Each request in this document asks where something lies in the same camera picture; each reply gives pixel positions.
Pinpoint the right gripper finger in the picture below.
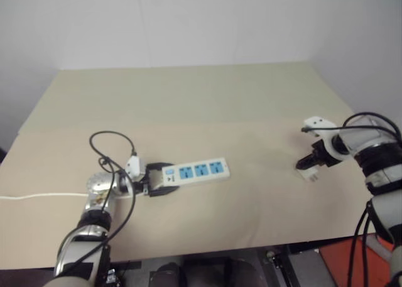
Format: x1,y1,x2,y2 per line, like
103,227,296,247
299,158,319,173
295,153,315,170

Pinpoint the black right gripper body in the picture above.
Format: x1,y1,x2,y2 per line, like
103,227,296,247
310,139,342,169

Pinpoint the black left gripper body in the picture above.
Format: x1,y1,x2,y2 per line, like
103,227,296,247
134,163,158,197

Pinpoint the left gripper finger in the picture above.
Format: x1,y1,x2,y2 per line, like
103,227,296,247
146,162,175,173
149,185,182,198

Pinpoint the white charger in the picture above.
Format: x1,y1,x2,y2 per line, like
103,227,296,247
297,168,319,184

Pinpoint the white blue-socket power strip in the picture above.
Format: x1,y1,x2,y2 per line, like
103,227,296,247
161,156,231,188

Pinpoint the dark rounded shape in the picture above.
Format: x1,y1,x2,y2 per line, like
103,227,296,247
149,261,185,287

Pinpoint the orange panel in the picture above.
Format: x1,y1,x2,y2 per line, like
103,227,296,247
317,236,397,287

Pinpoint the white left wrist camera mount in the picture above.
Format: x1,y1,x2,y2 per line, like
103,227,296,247
124,156,147,181

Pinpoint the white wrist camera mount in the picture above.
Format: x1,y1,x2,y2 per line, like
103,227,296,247
301,115,350,163
124,156,147,181

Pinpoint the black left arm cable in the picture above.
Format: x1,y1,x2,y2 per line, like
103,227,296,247
89,130,141,271

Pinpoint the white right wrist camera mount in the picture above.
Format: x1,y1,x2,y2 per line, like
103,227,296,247
301,115,350,163

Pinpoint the white power strip cord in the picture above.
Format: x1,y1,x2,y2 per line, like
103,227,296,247
0,192,130,202

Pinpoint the black metal frame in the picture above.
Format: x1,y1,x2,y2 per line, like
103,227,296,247
263,243,303,287

